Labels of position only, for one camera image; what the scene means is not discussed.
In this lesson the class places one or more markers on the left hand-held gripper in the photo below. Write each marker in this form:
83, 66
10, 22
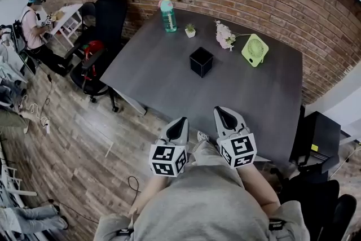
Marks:
166, 159

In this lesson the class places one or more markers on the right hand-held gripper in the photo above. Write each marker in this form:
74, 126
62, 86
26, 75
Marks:
239, 151

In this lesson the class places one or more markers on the black square pen holder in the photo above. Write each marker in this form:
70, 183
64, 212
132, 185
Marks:
200, 63

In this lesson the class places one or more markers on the person's left forearm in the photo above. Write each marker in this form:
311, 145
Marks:
152, 192

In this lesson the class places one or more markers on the person's right forearm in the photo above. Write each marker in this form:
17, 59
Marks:
259, 186

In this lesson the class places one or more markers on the person's white shoe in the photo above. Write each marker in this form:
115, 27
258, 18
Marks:
202, 136

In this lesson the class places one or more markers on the person's grey trousers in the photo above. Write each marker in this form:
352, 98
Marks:
211, 158

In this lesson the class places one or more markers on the white table leg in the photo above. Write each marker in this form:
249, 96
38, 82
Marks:
132, 103

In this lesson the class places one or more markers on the green desk fan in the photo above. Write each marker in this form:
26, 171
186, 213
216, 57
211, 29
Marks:
254, 50

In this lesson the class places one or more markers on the person's grey shirt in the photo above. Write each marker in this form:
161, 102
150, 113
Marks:
203, 211

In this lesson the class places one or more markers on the pink flower bouquet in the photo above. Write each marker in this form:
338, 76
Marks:
224, 35

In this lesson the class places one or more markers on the black cabinet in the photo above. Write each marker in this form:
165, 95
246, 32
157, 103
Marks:
318, 138

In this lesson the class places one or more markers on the small potted plant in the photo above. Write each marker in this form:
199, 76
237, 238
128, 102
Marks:
190, 31

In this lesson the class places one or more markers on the green water bottle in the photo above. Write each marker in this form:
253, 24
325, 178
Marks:
168, 18

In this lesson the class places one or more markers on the red bag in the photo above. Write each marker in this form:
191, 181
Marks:
94, 46

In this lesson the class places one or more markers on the black padded chair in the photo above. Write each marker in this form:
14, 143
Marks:
316, 206

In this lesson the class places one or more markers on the black office chair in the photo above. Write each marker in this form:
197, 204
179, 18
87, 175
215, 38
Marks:
110, 22

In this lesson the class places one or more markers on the white side table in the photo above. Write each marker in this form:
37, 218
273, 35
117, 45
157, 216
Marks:
67, 18

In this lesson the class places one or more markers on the white rack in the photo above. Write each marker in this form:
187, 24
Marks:
12, 177

